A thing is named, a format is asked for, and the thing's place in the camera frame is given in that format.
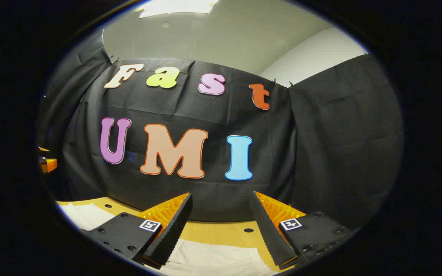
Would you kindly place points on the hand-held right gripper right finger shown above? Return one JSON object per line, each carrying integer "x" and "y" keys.
{"x": 269, "y": 230}

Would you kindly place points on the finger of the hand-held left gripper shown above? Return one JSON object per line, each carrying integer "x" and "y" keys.
{"x": 49, "y": 165}

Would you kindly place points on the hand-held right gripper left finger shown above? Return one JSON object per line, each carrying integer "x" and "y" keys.
{"x": 173, "y": 230}

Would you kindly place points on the cream white jeans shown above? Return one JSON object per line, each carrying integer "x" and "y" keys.
{"x": 213, "y": 258}

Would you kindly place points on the black backdrop cloth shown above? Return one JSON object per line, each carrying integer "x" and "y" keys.
{"x": 205, "y": 115}

